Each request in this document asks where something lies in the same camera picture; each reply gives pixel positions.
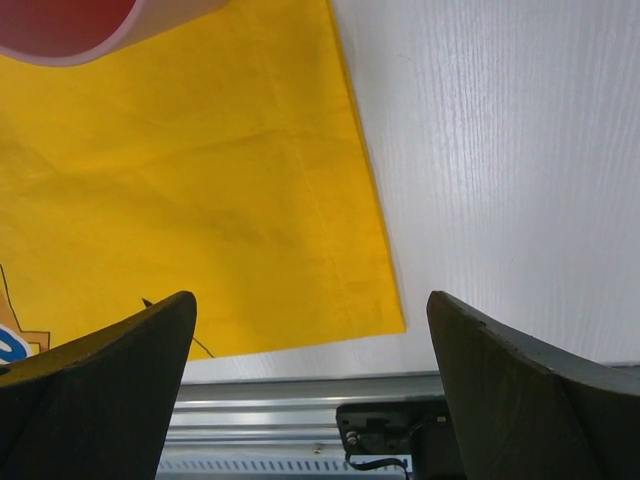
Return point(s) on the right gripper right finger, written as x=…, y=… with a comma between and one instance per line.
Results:
x=522, y=408

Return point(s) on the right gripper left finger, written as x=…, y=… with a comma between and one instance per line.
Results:
x=98, y=407

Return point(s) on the yellow printed cloth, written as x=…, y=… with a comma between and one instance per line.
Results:
x=224, y=157

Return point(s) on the pink plastic cup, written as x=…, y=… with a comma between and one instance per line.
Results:
x=62, y=33

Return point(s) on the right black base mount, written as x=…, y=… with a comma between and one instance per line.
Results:
x=415, y=437

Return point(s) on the aluminium mounting rail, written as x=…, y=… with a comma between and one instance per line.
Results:
x=281, y=412

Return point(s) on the perforated grey cable duct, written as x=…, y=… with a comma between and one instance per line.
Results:
x=267, y=467

